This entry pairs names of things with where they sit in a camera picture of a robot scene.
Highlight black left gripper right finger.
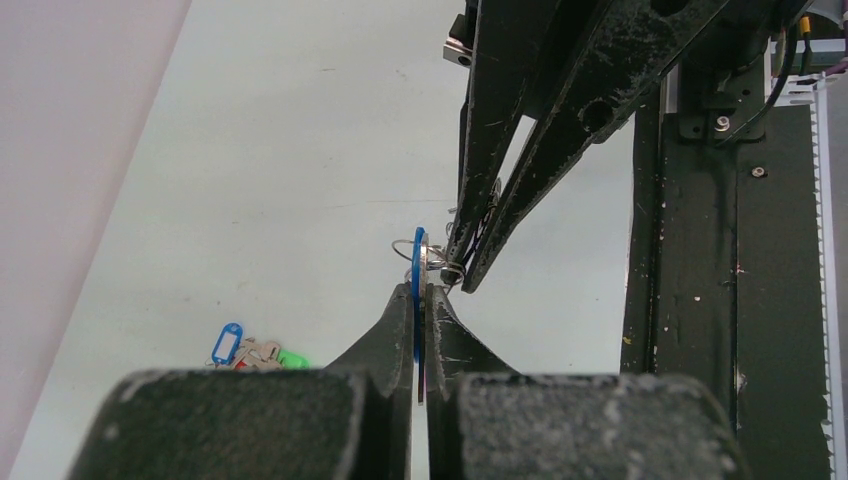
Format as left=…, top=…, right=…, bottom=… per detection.
left=423, top=286, right=751, bottom=479

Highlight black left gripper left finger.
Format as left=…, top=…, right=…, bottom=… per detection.
left=69, top=284, right=413, bottom=479

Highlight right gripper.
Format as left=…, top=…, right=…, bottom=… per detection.
left=462, top=0, right=812, bottom=293

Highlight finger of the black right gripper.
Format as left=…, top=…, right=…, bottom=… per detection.
left=443, top=1, right=609, bottom=279

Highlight light green key tag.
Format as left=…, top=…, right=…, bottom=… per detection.
left=277, top=350, right=310, bottom=370

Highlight white cable duct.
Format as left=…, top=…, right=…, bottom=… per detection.
left=776, top=71, right=847, bottom=479

